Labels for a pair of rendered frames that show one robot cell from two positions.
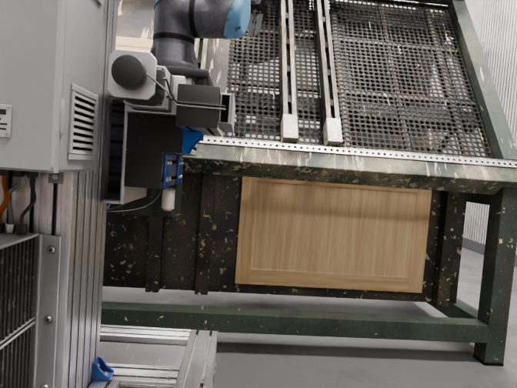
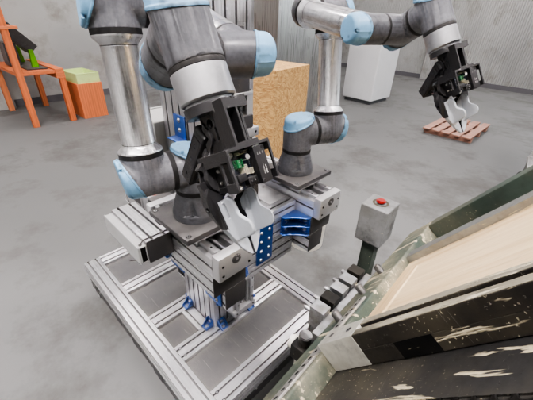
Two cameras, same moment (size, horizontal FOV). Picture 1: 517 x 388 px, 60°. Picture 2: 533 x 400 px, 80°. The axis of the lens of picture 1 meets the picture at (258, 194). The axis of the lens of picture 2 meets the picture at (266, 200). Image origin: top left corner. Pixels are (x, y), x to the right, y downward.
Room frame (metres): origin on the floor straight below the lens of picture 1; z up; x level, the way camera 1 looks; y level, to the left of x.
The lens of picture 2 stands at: (2.07, -0.17, 1.61)
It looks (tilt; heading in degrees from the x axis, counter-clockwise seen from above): 31 degrees down; 136
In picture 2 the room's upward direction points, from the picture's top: 2 degrees clockwise
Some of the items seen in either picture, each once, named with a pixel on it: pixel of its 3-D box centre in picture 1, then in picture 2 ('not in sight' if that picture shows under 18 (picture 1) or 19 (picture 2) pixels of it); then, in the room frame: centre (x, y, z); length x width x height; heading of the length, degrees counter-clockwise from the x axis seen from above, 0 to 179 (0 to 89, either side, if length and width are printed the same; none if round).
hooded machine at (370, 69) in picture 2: not in sight; (373, 59); (-1.74, 6.44, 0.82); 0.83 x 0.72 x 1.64; 91
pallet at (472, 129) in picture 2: not in sight; (456, 128); (0.46, 5.68, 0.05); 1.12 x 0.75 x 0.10; 90
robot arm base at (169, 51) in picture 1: (172, 56); (195, 198); (1.28, 0.27, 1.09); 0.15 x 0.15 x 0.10
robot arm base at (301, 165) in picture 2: not in sight; (295, 158); (1.26, 0.76, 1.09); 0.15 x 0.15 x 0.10
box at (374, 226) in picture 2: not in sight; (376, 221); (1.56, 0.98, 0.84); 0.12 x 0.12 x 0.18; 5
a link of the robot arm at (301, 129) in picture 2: not in sight; (299, 130); (1.26, 0.77, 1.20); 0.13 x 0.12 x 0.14; 69
